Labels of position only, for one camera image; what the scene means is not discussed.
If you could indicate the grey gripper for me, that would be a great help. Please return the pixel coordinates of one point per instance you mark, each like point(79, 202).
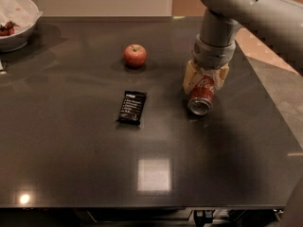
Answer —
point(213, 55)

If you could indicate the red coke can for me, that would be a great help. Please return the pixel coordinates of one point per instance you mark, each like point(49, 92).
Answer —
point(200, 100)

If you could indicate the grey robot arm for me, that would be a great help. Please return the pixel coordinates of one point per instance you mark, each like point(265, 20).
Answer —
point(277, 23)

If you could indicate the red apple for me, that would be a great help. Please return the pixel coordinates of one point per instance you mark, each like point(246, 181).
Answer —
point(135, 55)

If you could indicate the black snack bar wrapper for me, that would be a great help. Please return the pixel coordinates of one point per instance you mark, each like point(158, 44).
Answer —
point(132, 107)

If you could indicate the white napkin in bowl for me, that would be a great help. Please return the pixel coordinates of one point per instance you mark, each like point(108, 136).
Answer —
point(21, 12)

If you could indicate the white bowl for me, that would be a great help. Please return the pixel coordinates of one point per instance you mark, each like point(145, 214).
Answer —
point(18, 39)

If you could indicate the red strawberries in bowl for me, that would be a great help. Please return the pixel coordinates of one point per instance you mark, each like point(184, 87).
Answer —
point(8, 29)

